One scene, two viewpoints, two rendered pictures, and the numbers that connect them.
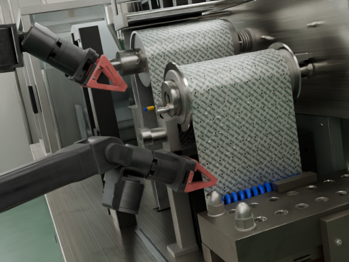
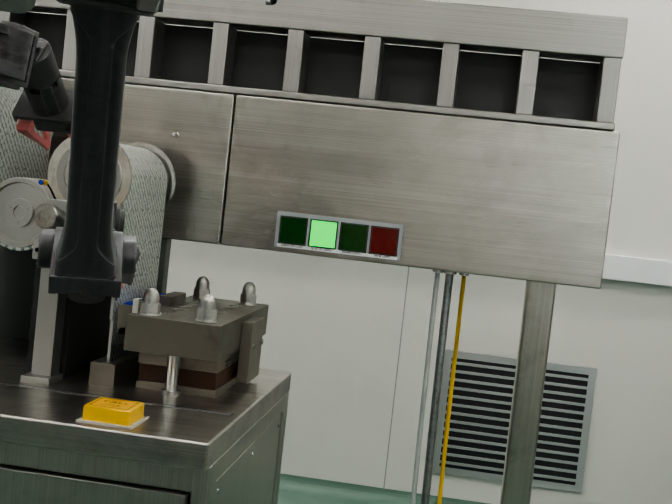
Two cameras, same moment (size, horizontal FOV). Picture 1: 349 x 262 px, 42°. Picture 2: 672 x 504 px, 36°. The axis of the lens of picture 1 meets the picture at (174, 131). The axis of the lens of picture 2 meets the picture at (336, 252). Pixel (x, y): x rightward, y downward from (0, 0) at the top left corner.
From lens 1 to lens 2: 140 cm
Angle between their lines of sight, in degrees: 64
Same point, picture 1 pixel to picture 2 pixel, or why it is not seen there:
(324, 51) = (184, 165)
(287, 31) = (124, 131)
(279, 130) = (154, 241)
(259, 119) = (148, 223)
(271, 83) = (159, 186)
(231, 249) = (209, 338)
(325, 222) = (252, 323)
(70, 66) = (60, 105)
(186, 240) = (54, 365)
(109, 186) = not seen: hidden behind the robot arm
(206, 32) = not seen: hidden behind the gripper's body
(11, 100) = not seen: outside the picture
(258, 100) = (151, 201)
